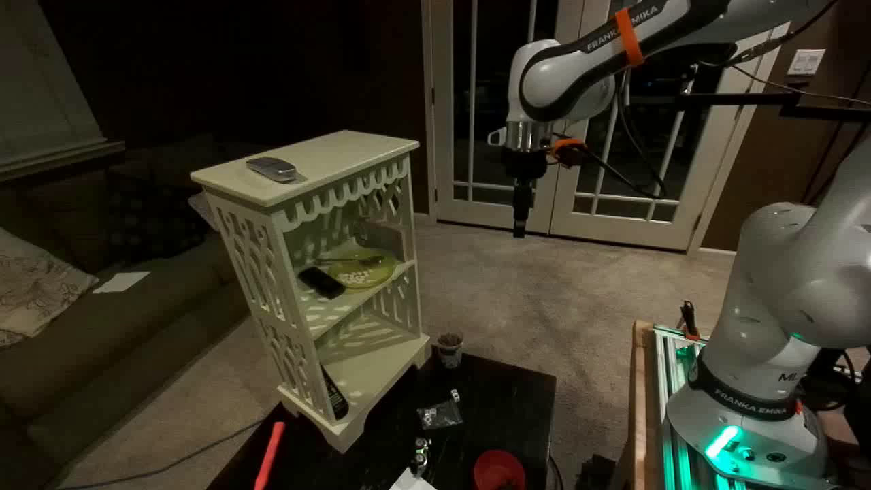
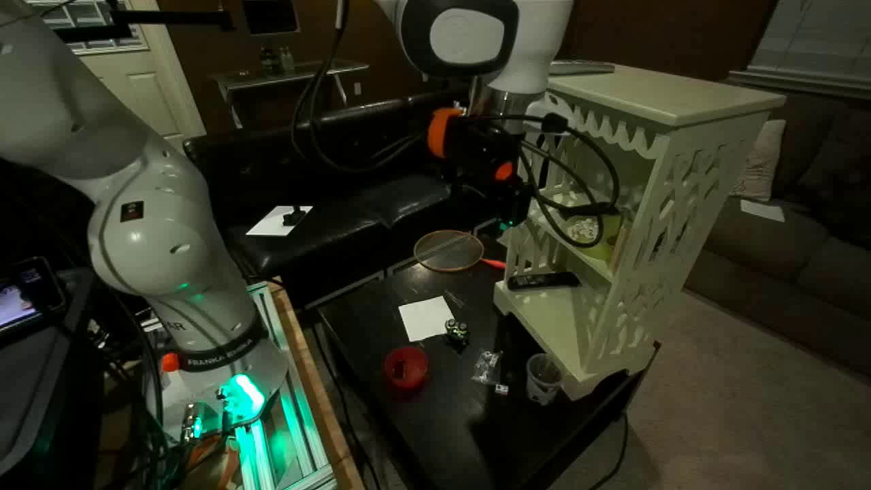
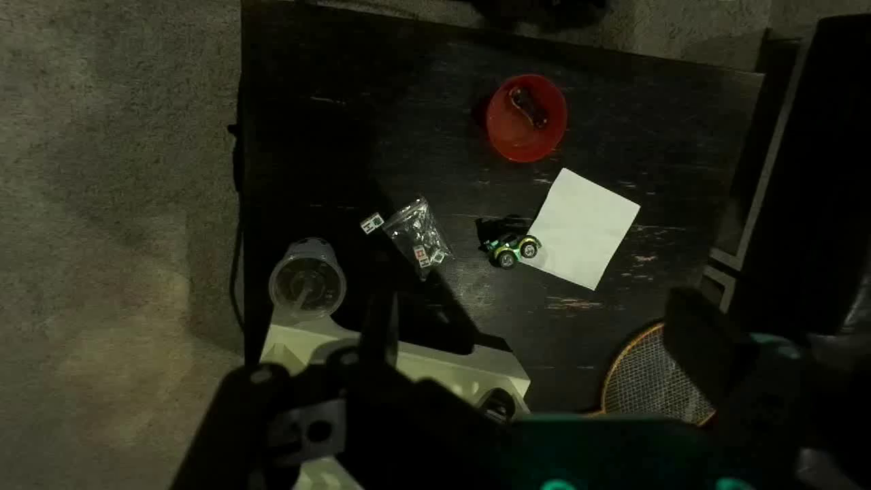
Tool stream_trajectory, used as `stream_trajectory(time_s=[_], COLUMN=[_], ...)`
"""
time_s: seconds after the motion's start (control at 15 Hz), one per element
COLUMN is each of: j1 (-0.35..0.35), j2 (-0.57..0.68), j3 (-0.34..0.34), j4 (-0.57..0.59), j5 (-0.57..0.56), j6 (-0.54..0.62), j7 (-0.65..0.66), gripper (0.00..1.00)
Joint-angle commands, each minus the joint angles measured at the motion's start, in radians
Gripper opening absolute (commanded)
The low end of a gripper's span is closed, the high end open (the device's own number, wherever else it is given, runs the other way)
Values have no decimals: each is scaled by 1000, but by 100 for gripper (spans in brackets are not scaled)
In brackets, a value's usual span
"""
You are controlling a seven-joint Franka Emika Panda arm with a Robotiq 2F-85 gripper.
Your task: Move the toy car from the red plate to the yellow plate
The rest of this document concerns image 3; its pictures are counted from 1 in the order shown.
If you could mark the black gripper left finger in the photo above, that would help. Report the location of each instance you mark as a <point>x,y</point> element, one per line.
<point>381,316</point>

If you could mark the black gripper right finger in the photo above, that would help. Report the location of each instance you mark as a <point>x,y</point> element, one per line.
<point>725,362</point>

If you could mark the green toy car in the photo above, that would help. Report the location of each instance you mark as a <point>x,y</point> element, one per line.
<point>506,241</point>

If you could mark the red plastic plate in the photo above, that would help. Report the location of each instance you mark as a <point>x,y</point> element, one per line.
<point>510,134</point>

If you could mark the clear plastic bag with tiles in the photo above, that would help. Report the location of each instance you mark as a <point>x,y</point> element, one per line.
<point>417,238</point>

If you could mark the woven round basket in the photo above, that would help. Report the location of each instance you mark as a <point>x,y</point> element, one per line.
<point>645,382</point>

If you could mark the white paper cup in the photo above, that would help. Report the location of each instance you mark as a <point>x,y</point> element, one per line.
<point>307,277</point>

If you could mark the cream wooden side shelf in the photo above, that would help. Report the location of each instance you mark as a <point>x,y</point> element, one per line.
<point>472,377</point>

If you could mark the white square paper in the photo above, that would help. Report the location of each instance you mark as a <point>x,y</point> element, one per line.
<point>581,227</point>

